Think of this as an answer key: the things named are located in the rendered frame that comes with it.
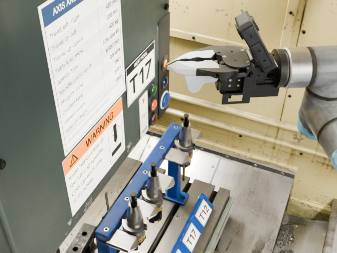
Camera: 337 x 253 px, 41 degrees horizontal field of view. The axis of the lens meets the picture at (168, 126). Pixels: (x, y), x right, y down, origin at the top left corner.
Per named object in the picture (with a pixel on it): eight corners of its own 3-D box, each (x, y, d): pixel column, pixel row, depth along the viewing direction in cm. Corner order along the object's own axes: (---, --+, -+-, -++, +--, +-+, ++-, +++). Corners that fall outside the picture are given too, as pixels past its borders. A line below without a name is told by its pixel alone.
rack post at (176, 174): (189, 195, 163) (193, 132, 144) (183, 206, 159) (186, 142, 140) (164, 186, 166) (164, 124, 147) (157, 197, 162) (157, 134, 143)
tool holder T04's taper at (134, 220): (132, 212, 115) (131, 194, 111) (147, 219, 113) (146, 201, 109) (122, 224, 112) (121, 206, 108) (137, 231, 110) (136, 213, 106)
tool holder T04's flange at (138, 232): (132, 214, 118) (131, 208, 116) (151, 224, 115) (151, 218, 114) (118, 231, 113) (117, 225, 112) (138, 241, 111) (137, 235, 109)
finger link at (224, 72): (197, 81, 78) (247, 78, 78) (197, 73, 77) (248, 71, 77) (193, 66, 81) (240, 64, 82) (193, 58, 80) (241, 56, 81)
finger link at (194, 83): (167, 98, 81) (218, 95, 82) (168, 70, 77) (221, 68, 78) (166, 88, 83) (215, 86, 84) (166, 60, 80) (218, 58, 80)
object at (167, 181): (177, 179, 126) (177, 177, 126) (169, 192, 122) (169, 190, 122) (155, 172, 128) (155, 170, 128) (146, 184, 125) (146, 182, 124)
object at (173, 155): (192, 155, 134) (192, 153, 134) (185, 166, 130) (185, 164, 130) (170, 148, 136) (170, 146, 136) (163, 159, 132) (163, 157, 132)
